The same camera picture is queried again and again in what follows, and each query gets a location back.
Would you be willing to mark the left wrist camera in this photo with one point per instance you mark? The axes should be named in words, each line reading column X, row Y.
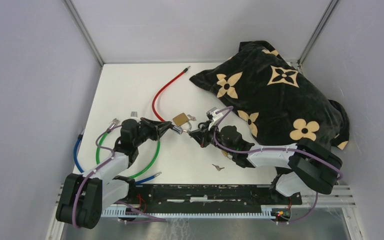
column 134, row 114

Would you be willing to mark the large padlock keys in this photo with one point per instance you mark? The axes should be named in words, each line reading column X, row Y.
column 191, row 118

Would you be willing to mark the red cable lock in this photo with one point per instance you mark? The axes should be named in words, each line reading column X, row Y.
column 155, row 98

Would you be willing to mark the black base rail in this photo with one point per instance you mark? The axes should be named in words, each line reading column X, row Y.
column 207, row 198

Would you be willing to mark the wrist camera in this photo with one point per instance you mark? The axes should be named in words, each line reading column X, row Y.
column 213, row 114
column 134, row 114

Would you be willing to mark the small padlock keys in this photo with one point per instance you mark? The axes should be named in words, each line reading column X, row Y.
column 218, row 168

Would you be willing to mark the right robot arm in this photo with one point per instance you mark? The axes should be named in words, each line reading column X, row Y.
column 308, row 165

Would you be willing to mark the black floral blanket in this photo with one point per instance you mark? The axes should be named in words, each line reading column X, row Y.
column 277, row 102

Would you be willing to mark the large brass padlock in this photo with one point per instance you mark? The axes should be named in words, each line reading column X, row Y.
column 181, row 122

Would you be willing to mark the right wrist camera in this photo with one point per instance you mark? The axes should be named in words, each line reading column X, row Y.
column 213, row 114

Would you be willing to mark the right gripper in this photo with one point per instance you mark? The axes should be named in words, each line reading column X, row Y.
column 205, row 130

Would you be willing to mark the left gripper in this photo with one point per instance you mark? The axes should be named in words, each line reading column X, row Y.
column 162, row 126

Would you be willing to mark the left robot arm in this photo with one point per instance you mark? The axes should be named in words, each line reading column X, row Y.
column 85, row 196

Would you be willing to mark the blue cable lock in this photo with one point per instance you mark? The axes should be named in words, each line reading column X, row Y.
column 80, row 169

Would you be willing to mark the green cable lock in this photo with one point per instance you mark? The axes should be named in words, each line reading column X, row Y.
column 133, row 133

